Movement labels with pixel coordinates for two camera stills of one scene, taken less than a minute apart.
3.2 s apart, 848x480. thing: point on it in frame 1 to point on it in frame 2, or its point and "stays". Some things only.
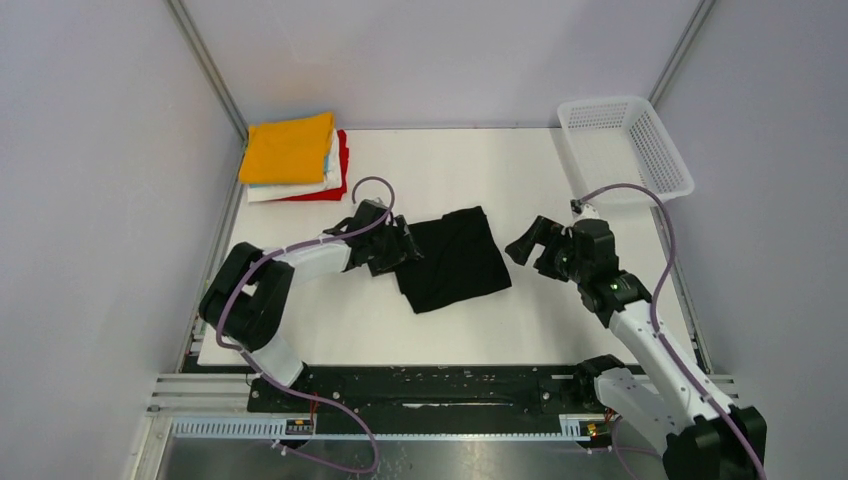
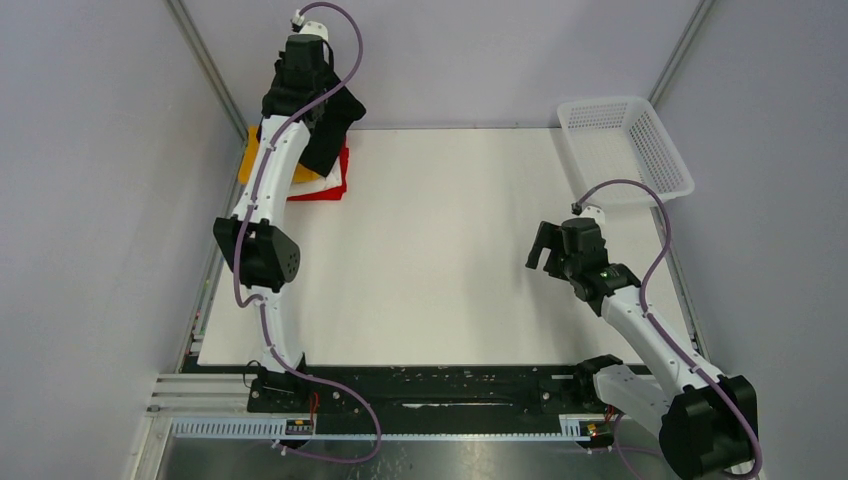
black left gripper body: (387, 250) to (280, 67)
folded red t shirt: (334, 194) stays
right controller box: (593, 429) stays
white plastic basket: (617, 142) stays
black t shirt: (461, 260) to (327, 129)
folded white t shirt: (331, 180) stays
